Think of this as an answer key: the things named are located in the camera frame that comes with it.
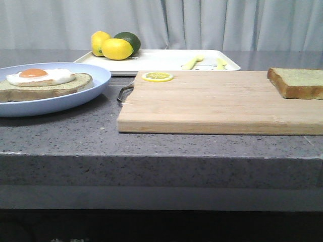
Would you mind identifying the light blue round plate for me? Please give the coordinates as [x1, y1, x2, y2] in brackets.
[1, 62, 111, 117]

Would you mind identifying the bread slice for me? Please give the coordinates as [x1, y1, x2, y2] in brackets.
[1, 73, 93, 102]
[267, 68, 322, 100]

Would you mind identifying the fried egg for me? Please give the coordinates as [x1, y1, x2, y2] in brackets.
[6, 68, 76, 87]

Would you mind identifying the white rectangular tray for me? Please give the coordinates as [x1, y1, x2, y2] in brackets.
[75, 49, 240, 76]

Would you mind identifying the lemon slice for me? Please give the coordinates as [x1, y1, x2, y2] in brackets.
[142, 72, 174, 82]

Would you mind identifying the yellow plastic fork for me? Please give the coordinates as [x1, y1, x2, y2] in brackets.
[181, 55, 204, 70]

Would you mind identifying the wooden cutting board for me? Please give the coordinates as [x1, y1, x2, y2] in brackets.
[117, 71, 322, 135]

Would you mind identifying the yellow plastic knife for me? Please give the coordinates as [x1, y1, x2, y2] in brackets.
[217, 58, 227, 70]

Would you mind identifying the front yellow lemon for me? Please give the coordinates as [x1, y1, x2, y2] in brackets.
[101, 38, 134, 61]

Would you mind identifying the yellow lemon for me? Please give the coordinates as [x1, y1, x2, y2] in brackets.
[91, 31, 111, 56]
[101, 38, 134, 61]

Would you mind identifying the green lime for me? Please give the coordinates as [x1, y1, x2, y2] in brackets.
[114, 32, 141, 55]

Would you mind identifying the rear yellow lemon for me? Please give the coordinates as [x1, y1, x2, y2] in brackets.
[91, 31, 111, 56]

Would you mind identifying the white curtain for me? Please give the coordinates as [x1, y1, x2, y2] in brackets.
[1, 1, 322, 51]

